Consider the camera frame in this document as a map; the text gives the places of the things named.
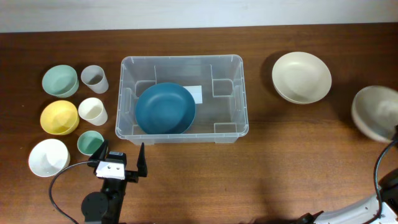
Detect small green cup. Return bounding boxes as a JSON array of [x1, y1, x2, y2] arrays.
[[77, 131, 104, 156]]

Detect white bowl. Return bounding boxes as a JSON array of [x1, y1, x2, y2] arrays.
[[28, 139, 70, 177]]

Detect grey cup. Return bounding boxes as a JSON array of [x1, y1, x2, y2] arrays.
[[81, 65, 109, 94]]

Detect black left camera cable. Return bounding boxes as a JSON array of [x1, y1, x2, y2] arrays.
[[49, 161, 94, 224]]

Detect green bowl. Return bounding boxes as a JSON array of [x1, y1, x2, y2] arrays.
[[42, 65, 79, 98]]

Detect black right camera cable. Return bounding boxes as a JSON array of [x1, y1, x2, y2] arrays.
[[374, 126, 398, 215]]

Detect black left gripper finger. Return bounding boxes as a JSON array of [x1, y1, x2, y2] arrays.
[[88, 140, 108, 167], [137, 143, 148, 177]]

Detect black camera cable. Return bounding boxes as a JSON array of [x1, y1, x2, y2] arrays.
[[49, 161, 94, 224], [374, 126, 398, 215]]

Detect clear plastic storage container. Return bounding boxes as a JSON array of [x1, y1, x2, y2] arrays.
[[115, 55, 249, 145]]

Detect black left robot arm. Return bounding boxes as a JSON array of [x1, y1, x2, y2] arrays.
[[81, 140, 148, 223]]

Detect beige plate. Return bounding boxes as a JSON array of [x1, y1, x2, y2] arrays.
[[351, 85, 397, 143], [272, 52, 332, 105]]

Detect cream cup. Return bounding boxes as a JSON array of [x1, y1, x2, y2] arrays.
[[78, 98, 108, 126]]

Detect yellow bowl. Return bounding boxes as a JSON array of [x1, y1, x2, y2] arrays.
[[40, 100, 80, 135]]

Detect blue plate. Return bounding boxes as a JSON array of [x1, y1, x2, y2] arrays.
[[135, 83, 196, 134]]

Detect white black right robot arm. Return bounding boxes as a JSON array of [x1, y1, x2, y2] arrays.
[[294, 169, 397, 224]]

